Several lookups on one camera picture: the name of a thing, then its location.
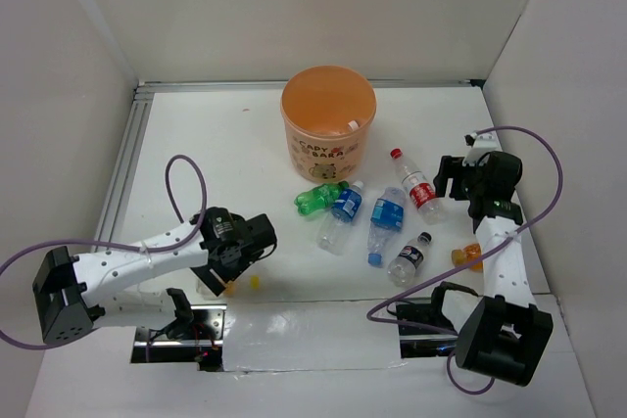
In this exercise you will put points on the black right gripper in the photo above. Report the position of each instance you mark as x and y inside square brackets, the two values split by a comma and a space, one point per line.
[454, 167]

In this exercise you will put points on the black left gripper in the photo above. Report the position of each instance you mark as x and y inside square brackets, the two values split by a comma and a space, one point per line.
[242, 264]

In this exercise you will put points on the crushed blue label bottle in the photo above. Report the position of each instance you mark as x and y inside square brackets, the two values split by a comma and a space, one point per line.
[386, 221]

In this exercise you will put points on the pepsi bottle black cap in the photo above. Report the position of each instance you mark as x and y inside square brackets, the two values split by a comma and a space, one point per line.
[402, 269]

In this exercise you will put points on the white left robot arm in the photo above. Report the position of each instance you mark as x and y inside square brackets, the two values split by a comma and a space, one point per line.
[76, 294]

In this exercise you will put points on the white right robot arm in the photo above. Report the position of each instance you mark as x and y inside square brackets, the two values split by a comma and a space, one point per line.
[502, 333]

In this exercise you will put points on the orange capybara plastic bin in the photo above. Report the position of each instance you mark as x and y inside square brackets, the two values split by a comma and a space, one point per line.
[327, 112]

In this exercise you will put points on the red label clear bottle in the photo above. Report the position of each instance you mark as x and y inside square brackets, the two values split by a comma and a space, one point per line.
[421, 191]

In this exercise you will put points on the orange plastic bottle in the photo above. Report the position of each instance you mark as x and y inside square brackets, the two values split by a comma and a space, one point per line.
[466, 254]

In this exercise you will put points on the blue label clear bottle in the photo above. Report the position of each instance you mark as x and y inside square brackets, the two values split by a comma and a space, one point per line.
[337, 226]

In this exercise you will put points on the green plastic bottle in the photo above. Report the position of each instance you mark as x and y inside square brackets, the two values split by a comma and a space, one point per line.
[319, 197]

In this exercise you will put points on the aluminium frame rail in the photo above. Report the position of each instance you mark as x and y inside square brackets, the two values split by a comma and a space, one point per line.
[235, 133]

